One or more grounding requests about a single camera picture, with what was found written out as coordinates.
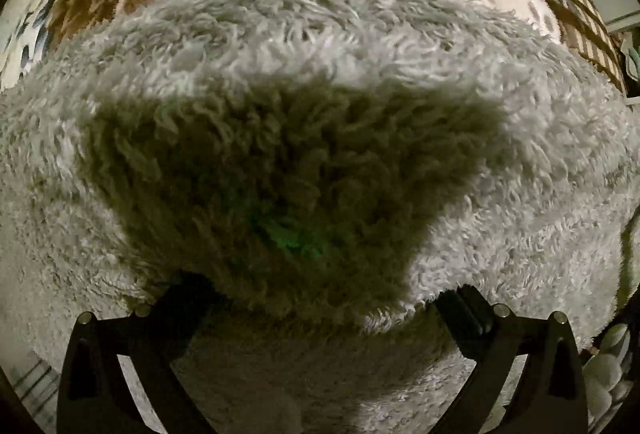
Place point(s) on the brown plaid sheet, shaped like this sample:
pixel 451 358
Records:
pixel 585 33

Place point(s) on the grey fluffy fleece blanket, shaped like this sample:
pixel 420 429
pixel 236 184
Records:
pixel 320 88

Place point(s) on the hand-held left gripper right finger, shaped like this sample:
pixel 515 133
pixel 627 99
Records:
pixel 465 319

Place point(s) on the white quilted cloth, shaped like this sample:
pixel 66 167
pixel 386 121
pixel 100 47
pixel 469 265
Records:
pixel 605 369

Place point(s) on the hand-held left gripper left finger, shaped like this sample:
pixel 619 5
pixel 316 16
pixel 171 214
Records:
pixel 170 314

